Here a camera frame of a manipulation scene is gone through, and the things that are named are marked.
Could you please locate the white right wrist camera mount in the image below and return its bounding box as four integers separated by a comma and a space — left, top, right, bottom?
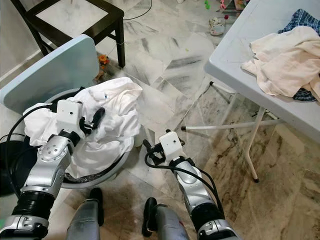
158, 131, 185, 162

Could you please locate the black round fan base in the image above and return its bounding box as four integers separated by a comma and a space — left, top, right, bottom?
0, 141, 26, 197

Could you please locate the small orange toy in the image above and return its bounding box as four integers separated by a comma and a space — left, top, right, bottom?
97, 53, 111, 69

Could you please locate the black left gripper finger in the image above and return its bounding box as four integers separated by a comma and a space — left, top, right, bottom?
89, 107, 107, 133

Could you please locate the dark wooden chair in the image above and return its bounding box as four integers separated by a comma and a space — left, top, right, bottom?
10, 0, 127, 68

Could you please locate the white folding table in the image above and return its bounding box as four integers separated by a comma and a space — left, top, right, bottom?
181, 0, 320, 183

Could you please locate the white wet garment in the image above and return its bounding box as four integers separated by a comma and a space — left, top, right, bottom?
24, 77, 143, 180

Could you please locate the dark blue plaid garment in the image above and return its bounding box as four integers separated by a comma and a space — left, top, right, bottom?
277, 9, 320, 102

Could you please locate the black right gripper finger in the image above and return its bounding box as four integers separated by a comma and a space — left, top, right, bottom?
142, 139, 158, 164

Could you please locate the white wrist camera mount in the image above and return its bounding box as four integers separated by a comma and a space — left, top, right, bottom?
158, 131, 185, 162
56, 99, 84, 135

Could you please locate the grey plush toy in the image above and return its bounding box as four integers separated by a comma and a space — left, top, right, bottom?
209, 16, 227, 36

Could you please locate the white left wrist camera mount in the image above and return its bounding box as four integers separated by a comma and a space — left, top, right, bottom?
56, 99, 84, 135

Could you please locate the silver robot right leg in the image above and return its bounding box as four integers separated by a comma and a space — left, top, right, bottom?
142, 197, 191, 240

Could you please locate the silver robot left leg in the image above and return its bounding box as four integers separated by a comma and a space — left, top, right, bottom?
65, 187, 103, 240

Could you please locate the long black left arm cable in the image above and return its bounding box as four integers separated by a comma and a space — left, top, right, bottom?
5, 102, 58, 198

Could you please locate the cream pink garment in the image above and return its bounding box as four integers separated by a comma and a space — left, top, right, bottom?
241, 26, 320, 98

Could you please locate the silver robot leg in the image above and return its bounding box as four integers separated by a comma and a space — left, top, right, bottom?
142, 197, 191, 240
65, 187, 103, 240

